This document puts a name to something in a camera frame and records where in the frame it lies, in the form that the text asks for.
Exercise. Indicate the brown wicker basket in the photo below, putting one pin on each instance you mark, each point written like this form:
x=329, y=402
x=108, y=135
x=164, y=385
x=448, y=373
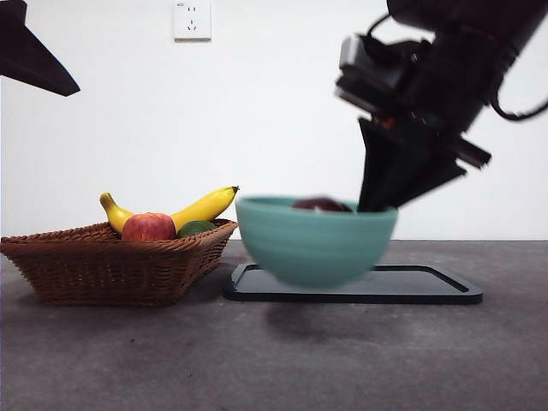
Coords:
x=107, y=274

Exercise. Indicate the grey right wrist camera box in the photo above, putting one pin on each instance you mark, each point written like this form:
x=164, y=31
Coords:
x=364, y=55

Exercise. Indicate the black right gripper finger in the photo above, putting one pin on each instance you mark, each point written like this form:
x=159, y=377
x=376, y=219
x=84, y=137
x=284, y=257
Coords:
x=379, y=171
x=424, y=171

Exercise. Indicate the red yellow peach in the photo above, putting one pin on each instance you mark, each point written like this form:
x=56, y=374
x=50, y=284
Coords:
x=147, y=227

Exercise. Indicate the black rectangular tray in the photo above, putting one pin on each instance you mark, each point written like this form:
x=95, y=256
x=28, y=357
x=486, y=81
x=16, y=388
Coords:
x=406, y=287

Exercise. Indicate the dark red plum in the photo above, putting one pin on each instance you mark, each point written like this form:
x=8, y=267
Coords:
x=321, y=204

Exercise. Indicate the white wall socket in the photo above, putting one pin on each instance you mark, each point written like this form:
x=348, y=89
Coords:
x=192, y=25

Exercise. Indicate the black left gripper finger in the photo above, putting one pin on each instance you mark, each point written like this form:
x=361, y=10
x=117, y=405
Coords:
x=30, y=55

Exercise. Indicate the green round fruit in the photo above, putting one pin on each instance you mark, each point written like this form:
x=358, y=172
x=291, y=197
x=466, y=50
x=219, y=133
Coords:
x=194, y=228

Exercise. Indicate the teal ribbed bowl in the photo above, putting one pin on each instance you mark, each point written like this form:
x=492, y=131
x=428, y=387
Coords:
x=317, y=248

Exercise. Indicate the yellow banana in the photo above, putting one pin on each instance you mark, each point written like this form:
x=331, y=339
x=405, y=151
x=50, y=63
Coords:
x=201, y=207

